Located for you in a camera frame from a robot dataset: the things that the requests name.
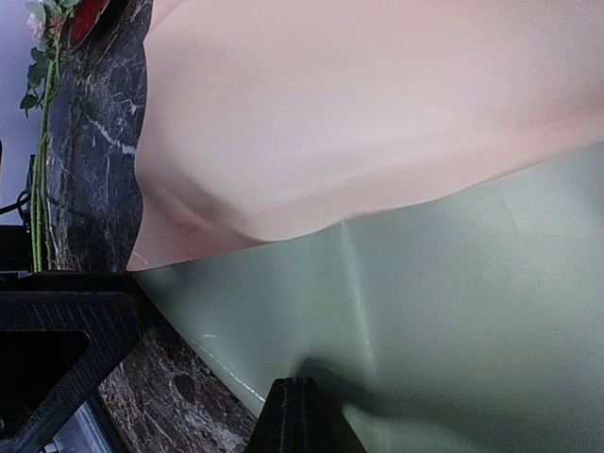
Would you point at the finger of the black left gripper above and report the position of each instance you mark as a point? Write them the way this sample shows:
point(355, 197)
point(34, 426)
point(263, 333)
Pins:
point(62, 334)

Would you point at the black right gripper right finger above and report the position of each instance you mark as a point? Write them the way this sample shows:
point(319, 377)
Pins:
point(318, 427)

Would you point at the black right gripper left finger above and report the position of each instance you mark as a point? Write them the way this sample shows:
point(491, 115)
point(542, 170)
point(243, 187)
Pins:
point(274, 431)

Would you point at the peach green wrapping paper sheet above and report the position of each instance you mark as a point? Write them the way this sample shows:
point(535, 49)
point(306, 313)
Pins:
point(402, 200)

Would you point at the pink rose stem bunch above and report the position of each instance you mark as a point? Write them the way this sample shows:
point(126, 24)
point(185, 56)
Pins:
point(48, 21)

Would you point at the dark red floral bowl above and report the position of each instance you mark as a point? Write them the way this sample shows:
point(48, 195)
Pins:
point(87, 15)

